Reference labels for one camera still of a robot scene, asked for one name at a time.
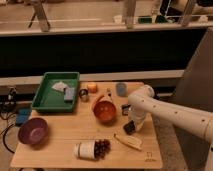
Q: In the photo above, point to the black eraser block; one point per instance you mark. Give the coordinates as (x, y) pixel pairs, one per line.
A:
(129, 128)

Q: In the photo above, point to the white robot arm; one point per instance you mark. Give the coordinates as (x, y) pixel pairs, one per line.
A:
(197, 122)

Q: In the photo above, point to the orange fruit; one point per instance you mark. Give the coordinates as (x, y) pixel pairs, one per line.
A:
(92, 87)

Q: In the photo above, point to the blue cup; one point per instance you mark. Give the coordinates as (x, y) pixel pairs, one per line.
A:
(121, 89)

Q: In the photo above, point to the orange bowl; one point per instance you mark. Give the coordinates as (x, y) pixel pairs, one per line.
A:
(104, 111)

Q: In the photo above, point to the small metal can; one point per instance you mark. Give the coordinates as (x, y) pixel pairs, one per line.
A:
(83, 94)

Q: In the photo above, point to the small black clip box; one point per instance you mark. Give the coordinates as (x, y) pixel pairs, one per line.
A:
(125, 109)

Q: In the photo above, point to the grey sponge block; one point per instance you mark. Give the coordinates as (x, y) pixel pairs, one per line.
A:
(68, 94)

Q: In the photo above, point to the white cloth piece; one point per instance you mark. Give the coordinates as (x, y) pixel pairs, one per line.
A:
(60, 86)

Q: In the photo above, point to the dark grape bunch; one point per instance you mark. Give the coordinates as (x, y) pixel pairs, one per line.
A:
(101, 148)

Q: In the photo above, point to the green plastic tray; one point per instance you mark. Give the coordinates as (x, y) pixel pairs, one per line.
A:
(48, 100)

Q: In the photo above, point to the white cup on side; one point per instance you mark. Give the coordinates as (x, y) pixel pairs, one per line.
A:
(84, 150)

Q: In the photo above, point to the purple bowl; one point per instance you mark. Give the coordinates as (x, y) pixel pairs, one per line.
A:
(33, 131)

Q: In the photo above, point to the blue box beside table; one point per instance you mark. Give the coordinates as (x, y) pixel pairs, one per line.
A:
(22, 116)

